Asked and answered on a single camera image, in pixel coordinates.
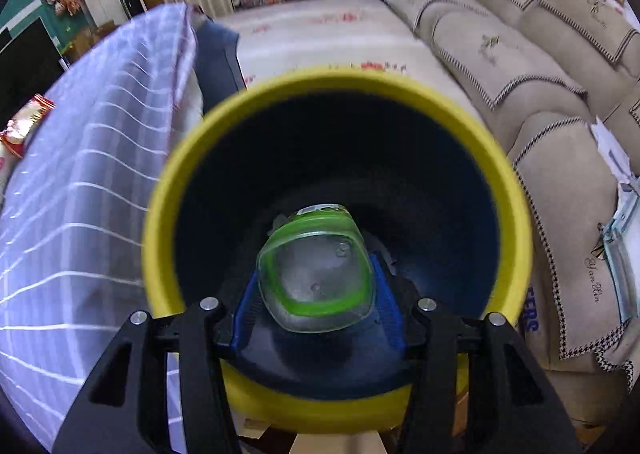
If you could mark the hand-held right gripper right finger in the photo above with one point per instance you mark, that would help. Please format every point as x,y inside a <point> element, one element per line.
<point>389,316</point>

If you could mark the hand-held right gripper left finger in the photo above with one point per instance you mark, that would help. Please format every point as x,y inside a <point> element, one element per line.
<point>244,319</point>

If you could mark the clear green-rimmed plastic container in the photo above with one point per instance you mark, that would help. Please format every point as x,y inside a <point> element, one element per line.
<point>315,284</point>

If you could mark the yellow trash bin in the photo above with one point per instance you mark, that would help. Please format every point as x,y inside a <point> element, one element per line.
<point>165,214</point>

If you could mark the purple checked tablecloth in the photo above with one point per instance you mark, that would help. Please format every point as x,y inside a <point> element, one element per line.
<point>90,184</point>

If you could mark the beige fabric sofa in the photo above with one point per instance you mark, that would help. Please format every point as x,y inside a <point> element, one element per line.
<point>550,174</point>

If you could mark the dark blue cloth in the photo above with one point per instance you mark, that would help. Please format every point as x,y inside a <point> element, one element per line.
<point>215,64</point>

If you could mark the white papers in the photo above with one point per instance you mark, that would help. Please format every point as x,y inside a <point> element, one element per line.
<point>612,149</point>

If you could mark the floral beige mattress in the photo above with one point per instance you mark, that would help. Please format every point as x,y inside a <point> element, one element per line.
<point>325,44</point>

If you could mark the red white packet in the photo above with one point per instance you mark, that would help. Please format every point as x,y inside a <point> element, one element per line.
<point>25,124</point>

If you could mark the black flat television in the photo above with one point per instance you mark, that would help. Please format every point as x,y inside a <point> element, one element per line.
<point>25,64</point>

